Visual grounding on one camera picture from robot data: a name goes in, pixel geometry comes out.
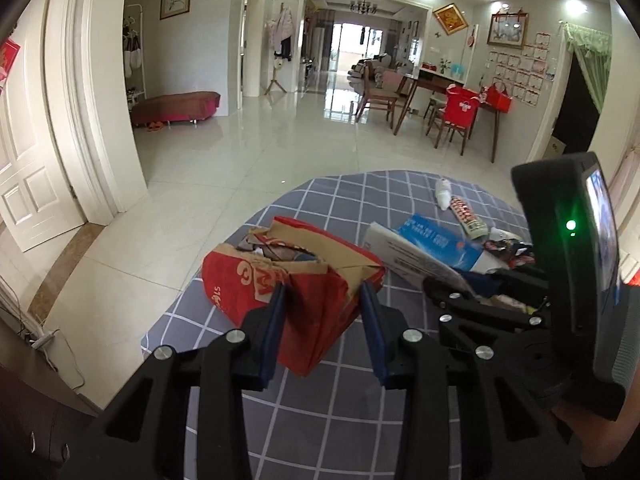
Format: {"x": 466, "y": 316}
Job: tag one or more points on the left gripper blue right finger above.
{"x": 374, "y": 325}

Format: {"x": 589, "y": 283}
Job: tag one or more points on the chair with red shirt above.
{"x": 457, "y": 116}

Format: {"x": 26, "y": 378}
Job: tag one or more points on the gold diamond wall frame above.
{"x": 451, "y": 18}

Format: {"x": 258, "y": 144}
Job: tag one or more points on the white panel door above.
{"x": 36, "y": 201}

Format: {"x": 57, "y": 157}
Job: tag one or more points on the green curtain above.
{"x": 593, "y": 50}

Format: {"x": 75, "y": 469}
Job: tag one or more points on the white clothes rack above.
{"x": 133, "y": 54}

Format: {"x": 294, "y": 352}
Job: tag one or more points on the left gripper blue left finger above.
{"x": 270, "y": 335}

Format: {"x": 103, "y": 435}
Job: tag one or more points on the large framed wall picture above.
{"x": 508, "y": 30}

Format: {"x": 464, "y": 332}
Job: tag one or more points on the white blue paper package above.
{"x": 421, "y": 249}

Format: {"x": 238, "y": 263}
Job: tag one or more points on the wooden dining table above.
{"x": 437, "y": 84}

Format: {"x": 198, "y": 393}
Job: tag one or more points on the red basket on table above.
{"x": 496, "y": 97}

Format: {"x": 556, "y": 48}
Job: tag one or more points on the white power strip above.
{"x": 41, "y": 343}

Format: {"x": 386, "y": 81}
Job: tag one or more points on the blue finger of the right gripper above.
{"x": 501, "y": 288}

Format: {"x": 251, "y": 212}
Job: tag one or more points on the small white bottle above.
{"x": 443, "y": 193}

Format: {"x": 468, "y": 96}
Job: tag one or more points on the black chandelier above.
{"x": 363, "y": 7}

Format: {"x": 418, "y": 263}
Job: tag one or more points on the wooden dining chair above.
{"x": 380, "y": 91}

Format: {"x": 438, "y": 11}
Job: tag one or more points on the person's right hand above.
{"x": 601, "y": 440}

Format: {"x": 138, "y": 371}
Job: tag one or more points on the wooden coat stand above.
{"x": 281, "y": 32}

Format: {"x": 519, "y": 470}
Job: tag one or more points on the red brown paper bag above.
{"x": 322, "y": 271}

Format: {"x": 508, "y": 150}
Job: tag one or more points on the red upholstered bench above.
{"x": 181, "y": 107}

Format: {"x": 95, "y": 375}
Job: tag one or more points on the black snack wrapper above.
{"x": 512, "y": 252}

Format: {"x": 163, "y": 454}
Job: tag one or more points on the white red striped snack pack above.
{"x": 473, "y": 226}

